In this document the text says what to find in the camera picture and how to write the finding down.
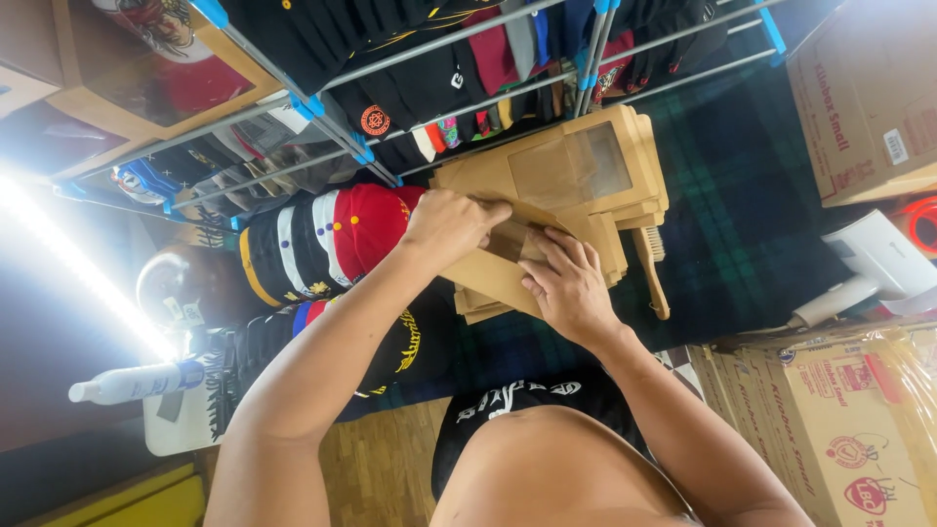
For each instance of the person's black printed shorts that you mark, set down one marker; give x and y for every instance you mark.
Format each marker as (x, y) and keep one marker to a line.
(512, 410)

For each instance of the row of red white caps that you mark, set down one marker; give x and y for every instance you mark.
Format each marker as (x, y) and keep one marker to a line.
(329, 238)

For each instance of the orange round object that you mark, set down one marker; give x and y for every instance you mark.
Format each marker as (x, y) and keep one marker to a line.
(921, 223)

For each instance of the person's left hand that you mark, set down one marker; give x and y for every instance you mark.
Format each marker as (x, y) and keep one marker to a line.
(446, 227)

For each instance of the glossy brown helmet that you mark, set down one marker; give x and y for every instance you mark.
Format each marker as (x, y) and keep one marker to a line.
(187, 285)

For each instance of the brown cardboard shipping box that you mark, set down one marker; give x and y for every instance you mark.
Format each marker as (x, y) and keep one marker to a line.
(871, 102)

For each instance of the bright light strip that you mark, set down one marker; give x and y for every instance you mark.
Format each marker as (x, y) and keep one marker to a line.
(80, 267)

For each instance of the kraft window box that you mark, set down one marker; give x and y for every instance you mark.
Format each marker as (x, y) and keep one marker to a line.
(489, 284)

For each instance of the plain brown cardboard box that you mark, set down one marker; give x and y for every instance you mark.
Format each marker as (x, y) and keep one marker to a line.
(26, 66)

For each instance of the dark green plaid blanket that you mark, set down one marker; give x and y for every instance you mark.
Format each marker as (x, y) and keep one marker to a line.
(732, 219)

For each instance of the plastic-wrapped bundle of cardboard boxes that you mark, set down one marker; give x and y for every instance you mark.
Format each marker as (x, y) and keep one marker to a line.
(834, 424)

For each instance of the grey metal rack with caps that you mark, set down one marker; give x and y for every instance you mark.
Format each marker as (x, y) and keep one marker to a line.
(439, 73)

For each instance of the wooden brush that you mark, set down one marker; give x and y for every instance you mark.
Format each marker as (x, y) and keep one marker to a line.
(653, 274)

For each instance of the person's right hand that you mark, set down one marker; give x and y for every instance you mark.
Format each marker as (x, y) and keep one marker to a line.
(575, 293)

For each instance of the stack of kraft folded cartons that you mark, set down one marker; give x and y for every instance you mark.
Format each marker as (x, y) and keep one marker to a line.
(585, 168)

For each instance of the person's bare torso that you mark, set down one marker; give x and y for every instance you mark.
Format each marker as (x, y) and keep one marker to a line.
(556, 476)

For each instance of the white handheld steamer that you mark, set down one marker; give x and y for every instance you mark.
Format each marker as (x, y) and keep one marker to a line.
(871, 267)

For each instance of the row of black embroidered caps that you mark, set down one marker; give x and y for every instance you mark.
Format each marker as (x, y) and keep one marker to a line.
(410, 344)

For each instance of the person's left fingers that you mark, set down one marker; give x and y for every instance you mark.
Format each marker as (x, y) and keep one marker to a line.
(492, 214)

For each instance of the white plastic stand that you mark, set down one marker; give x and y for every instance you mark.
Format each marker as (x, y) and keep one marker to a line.
(179, 428)

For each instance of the white spray bottle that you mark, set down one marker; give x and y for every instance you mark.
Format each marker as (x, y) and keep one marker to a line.
(139, 381)

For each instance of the yellow board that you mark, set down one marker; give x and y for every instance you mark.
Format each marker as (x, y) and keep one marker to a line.
(132, 501)

